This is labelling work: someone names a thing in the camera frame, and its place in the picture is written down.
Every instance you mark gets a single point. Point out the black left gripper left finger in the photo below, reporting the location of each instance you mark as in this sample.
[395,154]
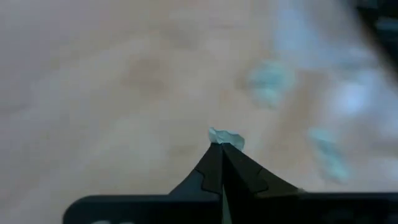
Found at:
[211,174]

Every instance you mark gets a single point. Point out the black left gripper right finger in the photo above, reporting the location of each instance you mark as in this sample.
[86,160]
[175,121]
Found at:
[242,177]

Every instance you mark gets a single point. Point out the green white sweetener packet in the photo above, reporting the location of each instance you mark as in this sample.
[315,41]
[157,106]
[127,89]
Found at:
[329,155]
[225,137]
[270,82]

